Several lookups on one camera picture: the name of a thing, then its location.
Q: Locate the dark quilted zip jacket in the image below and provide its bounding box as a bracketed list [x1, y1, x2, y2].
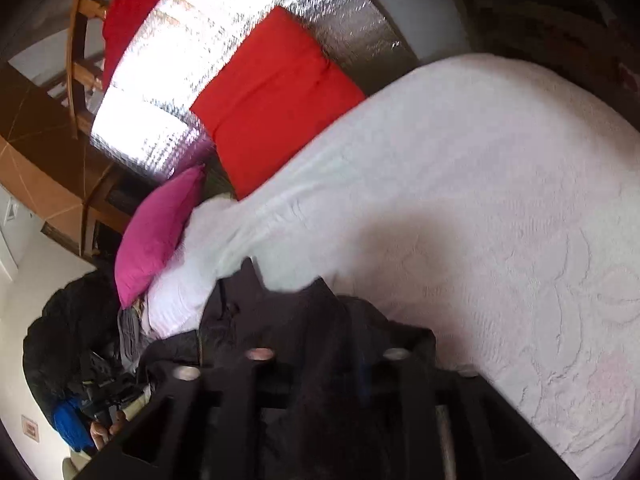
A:
[140, 262, 435, 479]

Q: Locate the blue garment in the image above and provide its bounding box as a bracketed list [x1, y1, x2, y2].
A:
[51, 399, 96, 452]

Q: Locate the grey folded garment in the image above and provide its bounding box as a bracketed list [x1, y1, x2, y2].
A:
[117, 307, 152, 374]

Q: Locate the black fluffy coat pile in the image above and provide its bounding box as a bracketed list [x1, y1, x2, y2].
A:
[23, 270, 122, 422]

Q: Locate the pink pillow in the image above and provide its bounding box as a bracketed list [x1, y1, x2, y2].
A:
[115, 165, 205, 309]

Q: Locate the white textured bedspread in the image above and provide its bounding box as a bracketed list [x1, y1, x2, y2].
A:
[146, 54, 639, 479]

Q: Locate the brown curved wooden column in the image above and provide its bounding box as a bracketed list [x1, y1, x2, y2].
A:
[1, 63, 151, 256]

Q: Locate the silver foil headboard panel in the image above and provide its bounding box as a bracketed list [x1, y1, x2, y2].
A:
[90, 0, 418, 182]

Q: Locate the red square pillow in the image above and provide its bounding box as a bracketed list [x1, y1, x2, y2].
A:
[191, 6, 366, 200]

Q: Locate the wooden stair railing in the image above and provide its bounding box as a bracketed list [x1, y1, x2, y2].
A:
[66, 0, 110, 139]

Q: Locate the wooden side table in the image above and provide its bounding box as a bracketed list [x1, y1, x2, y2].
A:
[454, 0, 639, 126]

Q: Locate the red cloth on railing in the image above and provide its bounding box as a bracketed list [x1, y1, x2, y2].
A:
[102, 0, 160, 90]

